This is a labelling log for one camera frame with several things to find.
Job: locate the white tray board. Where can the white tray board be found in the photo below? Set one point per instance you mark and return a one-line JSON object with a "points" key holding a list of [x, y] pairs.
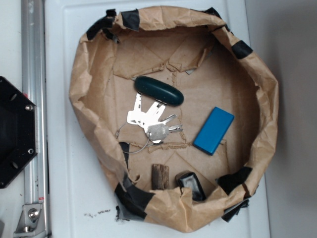
{"points": [[81, 199]]}

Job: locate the dark green plastic pickle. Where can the dark green plastic pickle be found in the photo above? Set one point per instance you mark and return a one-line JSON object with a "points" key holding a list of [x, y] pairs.
{"points": [[158, 90]]}

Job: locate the brown wooden bark piece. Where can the brown wooden bark piece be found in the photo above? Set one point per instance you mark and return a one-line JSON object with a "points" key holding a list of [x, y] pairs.
{"points": [[160, 177]]}

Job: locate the silver key bunch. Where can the silver key bunch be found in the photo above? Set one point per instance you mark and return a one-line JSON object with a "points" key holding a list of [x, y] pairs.
{"points": [[157, 131]]}

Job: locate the black shiny plastic piece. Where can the black shiny plastic piece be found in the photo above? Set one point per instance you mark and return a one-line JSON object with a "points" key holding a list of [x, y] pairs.
{"points": [[190, 180]]}

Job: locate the metal corner bracket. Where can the metal corner bracket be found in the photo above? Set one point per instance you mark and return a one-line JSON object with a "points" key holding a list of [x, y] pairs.
{"points": [[31, 222]]}

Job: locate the blue rectangular block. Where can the blue rectangular block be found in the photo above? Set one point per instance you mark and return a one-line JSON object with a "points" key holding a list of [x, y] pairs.
{"points": [[213, 131]]}

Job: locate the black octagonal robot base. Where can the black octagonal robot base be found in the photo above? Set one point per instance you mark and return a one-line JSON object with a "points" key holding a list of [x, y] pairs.
{"points": [[18, 143]]}

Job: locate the aluminium extrusion rail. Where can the aluminium extrusion rail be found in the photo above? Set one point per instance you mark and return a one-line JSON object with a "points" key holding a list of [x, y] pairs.
{"points": [[36, 173]]}

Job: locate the brown paper bin liner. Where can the brown paper bin liner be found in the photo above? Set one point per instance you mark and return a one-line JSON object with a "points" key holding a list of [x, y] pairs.
{"points": [[195, 52]]}

